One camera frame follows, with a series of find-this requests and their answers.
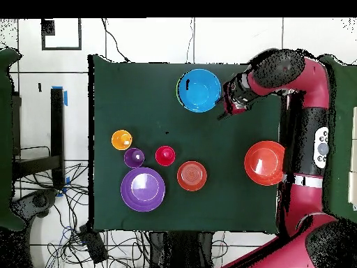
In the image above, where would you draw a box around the black power strip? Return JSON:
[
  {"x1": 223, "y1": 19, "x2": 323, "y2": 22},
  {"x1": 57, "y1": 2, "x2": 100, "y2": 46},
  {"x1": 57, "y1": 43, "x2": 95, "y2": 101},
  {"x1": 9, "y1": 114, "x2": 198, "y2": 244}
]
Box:
[{"x1": 77, "y1": 224, "x2": 108, "y2": 265}]

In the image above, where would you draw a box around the black equipment stand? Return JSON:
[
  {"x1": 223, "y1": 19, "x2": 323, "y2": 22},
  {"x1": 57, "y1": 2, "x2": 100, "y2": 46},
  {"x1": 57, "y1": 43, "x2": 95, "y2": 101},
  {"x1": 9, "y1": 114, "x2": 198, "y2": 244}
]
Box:
[{"x1": 12, "y1": 87, "x2": 66, "y2": 191}]

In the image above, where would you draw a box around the purple bowl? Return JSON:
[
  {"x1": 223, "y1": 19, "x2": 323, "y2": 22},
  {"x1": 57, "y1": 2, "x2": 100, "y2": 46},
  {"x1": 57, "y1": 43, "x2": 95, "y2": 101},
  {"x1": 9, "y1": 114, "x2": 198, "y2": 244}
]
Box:
[{"x1": 120, "y1": 166, "x2": 166, "y2": 213}]

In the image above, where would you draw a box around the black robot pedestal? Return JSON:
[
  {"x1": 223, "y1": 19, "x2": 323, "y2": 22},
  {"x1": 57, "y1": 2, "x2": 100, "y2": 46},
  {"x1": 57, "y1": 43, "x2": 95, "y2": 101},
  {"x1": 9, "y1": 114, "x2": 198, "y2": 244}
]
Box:
[{"x1": 149, "y1": 231, "x2": 214, "y2": 268}]

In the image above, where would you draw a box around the red cup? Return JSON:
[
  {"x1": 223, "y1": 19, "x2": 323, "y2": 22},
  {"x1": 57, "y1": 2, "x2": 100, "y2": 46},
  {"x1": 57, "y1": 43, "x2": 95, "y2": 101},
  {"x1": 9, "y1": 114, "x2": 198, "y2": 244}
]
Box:
[{"x1": 155, "y1": 145, "x2": 176, "y2": 168}]

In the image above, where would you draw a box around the orange cup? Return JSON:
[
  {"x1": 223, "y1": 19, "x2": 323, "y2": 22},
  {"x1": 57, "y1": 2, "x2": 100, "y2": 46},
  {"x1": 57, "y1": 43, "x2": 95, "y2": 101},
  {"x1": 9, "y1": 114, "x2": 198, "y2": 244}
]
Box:
[{"x1": 111, "y1": 129, "x2": 134, "y2": 151}]

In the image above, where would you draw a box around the bundle of floor cables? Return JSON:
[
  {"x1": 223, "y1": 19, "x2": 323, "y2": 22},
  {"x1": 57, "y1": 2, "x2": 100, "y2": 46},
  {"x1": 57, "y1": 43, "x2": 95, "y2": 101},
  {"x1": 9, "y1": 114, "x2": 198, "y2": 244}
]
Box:
[{"x1": 13, "y1": 144, "x2": 150, "y2": 268}]

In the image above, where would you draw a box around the green clothed side table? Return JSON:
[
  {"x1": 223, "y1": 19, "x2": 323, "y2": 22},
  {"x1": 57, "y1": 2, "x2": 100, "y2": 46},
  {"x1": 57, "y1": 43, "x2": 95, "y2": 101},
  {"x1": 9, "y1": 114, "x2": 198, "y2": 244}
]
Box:
[
  {"x1": 0, "y1": 47, "x2": 26, "y2": 232},
  {"x1": 317, "y1": 54, "x2": 357, "y2": 224}
]

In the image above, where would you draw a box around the dark green table cloth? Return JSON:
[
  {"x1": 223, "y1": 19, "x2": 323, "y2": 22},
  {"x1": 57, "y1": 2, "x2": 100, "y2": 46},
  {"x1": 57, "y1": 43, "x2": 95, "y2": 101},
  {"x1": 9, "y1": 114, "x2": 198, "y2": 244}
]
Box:
[{"x1": 88, "y1": 54, "x2": 289, "y2": 234}]

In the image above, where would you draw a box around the thin black cable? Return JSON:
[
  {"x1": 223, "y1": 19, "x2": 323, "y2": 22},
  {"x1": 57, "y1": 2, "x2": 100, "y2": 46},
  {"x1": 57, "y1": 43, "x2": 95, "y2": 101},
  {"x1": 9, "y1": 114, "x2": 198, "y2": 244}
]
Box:
[{"x1": 101, "y1": 18, "x2": 130, "y2": 63}]

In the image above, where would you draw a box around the large orange bowl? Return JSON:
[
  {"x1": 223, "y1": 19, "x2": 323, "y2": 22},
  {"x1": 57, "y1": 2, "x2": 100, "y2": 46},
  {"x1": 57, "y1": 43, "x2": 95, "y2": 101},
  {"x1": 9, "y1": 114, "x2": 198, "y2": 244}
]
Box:
[{"x1": 244, "y1": 140, "x2": 286, "y2": 186}]

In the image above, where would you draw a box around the small orange bowl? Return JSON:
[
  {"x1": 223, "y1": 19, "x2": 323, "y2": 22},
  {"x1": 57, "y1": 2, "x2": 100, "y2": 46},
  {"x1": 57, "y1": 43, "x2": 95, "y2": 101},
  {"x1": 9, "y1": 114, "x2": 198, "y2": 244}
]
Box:
[{"x1": 176, "y1": 161, "x2": 208, "y2": 192}]

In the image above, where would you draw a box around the purple cup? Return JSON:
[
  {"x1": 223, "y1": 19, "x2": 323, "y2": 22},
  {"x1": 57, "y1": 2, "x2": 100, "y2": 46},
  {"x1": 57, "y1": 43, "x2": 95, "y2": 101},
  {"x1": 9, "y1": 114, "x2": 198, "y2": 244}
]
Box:
[{"x1": 123, "y1": 147, "x2": 146, "y2": 169}]

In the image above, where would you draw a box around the large light blue bowl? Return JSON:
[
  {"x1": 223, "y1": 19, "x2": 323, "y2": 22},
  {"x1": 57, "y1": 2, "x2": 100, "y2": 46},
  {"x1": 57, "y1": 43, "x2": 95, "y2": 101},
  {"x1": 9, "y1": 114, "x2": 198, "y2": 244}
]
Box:
[{"x1": 177, "y1": 68, "x2": 222, "y2": 113}]

